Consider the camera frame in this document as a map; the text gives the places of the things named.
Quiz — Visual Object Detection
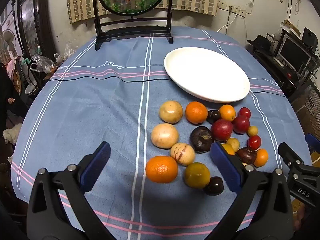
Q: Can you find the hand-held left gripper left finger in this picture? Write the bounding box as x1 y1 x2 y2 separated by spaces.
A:
26 141 118 240

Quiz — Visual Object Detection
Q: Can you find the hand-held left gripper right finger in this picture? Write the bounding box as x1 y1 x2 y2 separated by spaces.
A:
204 141 293 240

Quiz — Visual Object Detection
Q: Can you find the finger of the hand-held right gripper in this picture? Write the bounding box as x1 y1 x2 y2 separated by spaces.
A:
278 142 320 180

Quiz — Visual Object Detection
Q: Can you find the small dark purple fruit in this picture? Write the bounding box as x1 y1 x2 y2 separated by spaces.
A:
203 176 224 196
206 110 222 124
236 148 258 165

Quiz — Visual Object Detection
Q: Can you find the green-yellow mandarin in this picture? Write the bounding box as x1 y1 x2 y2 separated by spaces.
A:
184 162 211 189

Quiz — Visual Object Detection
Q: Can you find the large dark purple passion fruit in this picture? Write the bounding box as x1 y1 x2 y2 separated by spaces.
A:
190 126 214 153

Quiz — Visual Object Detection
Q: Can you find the red plum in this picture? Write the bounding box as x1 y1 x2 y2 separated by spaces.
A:
232 115 250 134
211 119 233 142

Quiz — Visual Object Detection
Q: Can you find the striped pepino melon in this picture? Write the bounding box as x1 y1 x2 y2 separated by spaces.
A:
170 143 196 166

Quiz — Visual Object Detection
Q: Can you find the orange mandarin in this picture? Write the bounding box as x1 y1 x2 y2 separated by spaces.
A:
145 155 179 184
185 101 208 124

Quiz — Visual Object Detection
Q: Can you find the beige round fruit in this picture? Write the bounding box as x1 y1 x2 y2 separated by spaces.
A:
151 123 180 149
159 101 184 124

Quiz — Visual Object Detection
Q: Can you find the white round plate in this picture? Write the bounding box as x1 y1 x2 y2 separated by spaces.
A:
164 47 250 103

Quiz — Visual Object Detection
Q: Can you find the person's right hand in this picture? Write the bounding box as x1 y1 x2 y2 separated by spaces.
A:
293 206 310 232

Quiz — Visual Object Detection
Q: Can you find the cardboard box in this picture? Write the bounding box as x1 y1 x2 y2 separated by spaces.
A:
291 82 320 135

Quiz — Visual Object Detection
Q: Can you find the blue plaid tablecloth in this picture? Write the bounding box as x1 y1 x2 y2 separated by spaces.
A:
11 26 313 240

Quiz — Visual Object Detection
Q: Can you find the black metal desk rack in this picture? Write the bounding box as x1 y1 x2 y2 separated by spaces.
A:
247 27 320 98

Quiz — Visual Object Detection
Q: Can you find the white fluffy cloth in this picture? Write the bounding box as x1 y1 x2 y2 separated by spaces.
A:
2 122 23 145

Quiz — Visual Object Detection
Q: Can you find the computer monitor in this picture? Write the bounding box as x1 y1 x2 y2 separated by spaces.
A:
279 35 312 67

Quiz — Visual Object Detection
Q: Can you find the black hat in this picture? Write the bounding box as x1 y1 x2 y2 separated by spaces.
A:
247 35 273 53

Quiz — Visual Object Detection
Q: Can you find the clear plastic bag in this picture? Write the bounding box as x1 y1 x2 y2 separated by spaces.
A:
55 42 77 63
30 54 57 74

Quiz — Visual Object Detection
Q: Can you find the black speaker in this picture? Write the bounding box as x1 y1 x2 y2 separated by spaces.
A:
301 27 319 47

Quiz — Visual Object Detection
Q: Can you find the white power strip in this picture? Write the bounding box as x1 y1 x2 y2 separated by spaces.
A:
227 5 247 18

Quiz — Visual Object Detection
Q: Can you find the electric fan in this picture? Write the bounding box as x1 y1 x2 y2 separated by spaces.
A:
0 29 18 63

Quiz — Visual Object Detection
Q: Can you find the dark wood framed picture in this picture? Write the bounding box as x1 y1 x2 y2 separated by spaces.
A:
17 0 57 55

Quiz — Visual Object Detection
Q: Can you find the white power cable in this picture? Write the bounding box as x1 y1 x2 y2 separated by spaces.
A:
217 12 238 34

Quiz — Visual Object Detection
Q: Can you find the white hanging cable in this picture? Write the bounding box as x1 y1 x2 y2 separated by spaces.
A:
287 0 304 15

